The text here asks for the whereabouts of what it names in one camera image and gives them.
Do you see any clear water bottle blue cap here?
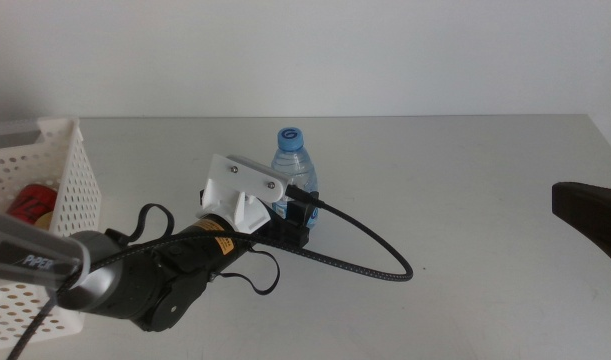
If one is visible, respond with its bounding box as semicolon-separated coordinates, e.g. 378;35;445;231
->
270;126;321;231

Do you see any yellow tea bottle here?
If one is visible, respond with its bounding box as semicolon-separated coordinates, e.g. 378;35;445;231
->
33;210;57;232

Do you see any red drink can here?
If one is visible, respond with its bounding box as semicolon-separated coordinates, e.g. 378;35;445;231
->
5;183;61;227

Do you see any white perforated plastic basket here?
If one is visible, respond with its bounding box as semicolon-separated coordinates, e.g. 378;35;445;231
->
0;116;103;352

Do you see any thin black wire loop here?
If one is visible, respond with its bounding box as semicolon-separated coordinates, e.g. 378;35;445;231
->
103;202;177;247
208;247;282;297

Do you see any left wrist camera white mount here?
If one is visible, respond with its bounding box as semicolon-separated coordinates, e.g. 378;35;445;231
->
196;153;294;235

